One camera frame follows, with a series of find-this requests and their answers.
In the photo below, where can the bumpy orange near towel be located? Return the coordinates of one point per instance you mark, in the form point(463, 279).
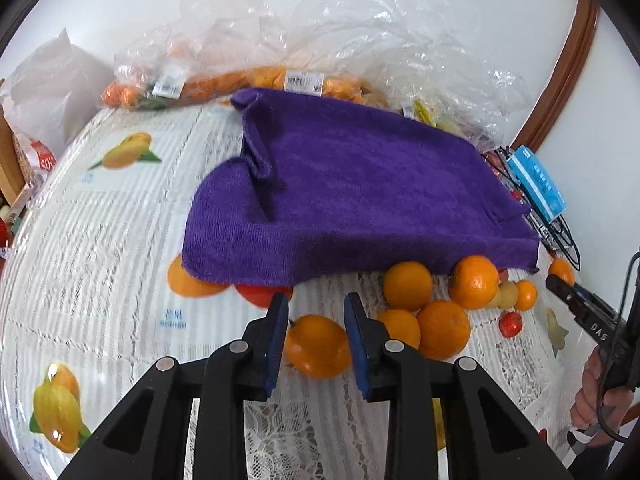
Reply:
point(474, 282)

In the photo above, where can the large orange front right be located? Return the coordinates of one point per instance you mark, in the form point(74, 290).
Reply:
point(445, 330)

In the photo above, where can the pale yellow small fruit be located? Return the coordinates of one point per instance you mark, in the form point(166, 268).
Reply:
point(506, 296)

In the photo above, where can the blue white box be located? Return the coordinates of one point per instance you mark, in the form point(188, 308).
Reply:
point(537, 183)

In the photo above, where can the person's right hand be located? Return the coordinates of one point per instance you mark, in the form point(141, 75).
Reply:
point(583, 412)

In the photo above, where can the clear plastic bag right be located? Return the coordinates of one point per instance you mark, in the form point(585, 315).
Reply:
point(447, 87)

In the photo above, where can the small kumquat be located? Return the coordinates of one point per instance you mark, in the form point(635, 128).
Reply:
point(563, 270)

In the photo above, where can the white plastic bag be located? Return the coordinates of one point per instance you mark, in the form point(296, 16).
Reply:
point(54, 93)

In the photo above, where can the clear plastic bag left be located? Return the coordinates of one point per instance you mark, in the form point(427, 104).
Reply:
point(158, 70)

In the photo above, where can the clear plastic bag of oranges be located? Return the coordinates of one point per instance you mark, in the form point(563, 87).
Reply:
point(372, 52)

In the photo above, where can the white lace fruit tablecloth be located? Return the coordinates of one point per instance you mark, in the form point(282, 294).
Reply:
point(85, 285)

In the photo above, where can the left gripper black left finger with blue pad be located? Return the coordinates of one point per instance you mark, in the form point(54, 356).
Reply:
point(145, 435)

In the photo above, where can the purple towel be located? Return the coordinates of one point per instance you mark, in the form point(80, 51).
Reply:
point(324, 187)

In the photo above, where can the small orange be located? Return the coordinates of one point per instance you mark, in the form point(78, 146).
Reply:
point(402, 325)
point(527, 295)

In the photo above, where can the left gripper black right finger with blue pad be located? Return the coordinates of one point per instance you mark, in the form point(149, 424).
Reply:
point(487, 436)

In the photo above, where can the wooden door frame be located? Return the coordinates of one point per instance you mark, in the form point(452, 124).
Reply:
point(564, 77)

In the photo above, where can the red small fruit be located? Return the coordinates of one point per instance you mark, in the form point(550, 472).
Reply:
point(510, 324)

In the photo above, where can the black wire rack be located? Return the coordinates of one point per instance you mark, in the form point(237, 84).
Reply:
point(556, 236)

